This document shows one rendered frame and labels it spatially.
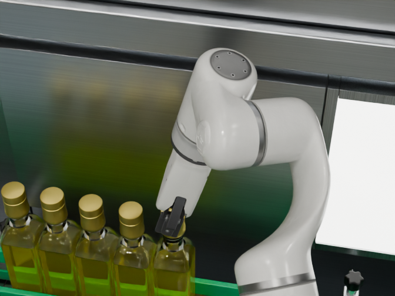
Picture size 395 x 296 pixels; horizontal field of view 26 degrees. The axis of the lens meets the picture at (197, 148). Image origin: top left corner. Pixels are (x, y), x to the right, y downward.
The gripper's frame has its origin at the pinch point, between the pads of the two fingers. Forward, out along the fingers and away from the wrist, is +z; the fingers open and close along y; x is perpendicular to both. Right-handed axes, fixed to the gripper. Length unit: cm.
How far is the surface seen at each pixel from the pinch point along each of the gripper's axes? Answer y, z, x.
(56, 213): 1.3, 6.2, -15.4
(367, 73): -12.5, -23.8, 18.0
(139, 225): 1.5, 3.0, -3.8
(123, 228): 2.0, 4.1, -5.7
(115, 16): -12.6, -19.7, -15.3
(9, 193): 0.7, 6.0, -22.6
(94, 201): -0.2, 2.8, -10.8
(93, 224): 1.7, 5.5, -9.9
